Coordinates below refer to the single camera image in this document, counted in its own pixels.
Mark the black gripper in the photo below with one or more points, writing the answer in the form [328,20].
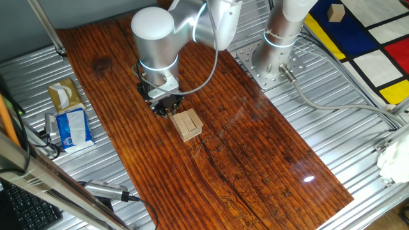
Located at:
[166,102]

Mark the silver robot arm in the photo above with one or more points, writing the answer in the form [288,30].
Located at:
[153,41]

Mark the glossy brown wooden board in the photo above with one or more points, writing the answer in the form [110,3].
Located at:
[255,143]

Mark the gold tissue pack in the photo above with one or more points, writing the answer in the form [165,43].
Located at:
[76,99]

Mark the blue tissue pack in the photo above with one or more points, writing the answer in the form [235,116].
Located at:
[62,134]

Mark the small silver adapter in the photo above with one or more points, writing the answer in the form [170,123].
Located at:
[50,123]

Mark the grey metal pole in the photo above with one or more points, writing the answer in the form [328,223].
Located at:
[48,25]

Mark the orange pole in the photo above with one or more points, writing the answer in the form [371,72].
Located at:
[8,124]

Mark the black keyboard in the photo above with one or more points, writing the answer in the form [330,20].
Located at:
[28,211]

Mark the small wooden cube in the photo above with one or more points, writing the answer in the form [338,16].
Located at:
[335,12]

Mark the colourful checked cloth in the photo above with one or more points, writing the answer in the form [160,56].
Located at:
[351,32]

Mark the white crumpled cloth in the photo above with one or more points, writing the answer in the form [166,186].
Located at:
[396,159]

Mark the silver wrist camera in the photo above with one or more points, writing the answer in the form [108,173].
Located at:
[164,91]

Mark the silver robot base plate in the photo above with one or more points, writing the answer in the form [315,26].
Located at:
[246,60]

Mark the silver monitor frame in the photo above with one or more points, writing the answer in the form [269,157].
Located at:
[48,182]

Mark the aluminium frame bar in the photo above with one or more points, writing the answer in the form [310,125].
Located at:
[396,134]
[401,107]

